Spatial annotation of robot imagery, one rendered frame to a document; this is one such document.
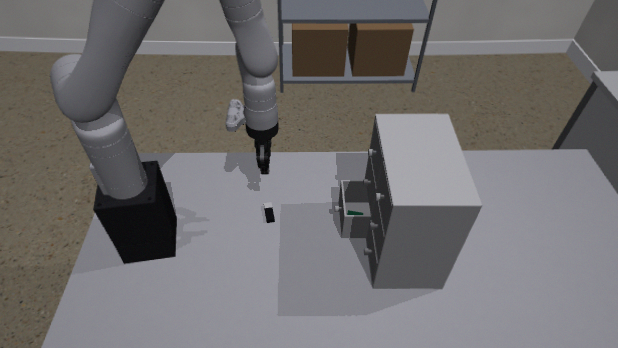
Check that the grey chest of drawers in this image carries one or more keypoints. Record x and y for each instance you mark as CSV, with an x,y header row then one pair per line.
x,y
434,201

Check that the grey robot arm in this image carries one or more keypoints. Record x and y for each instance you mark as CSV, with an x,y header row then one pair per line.
x,y
85,90

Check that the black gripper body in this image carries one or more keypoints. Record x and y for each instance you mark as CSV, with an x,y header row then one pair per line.
x,y
262,136

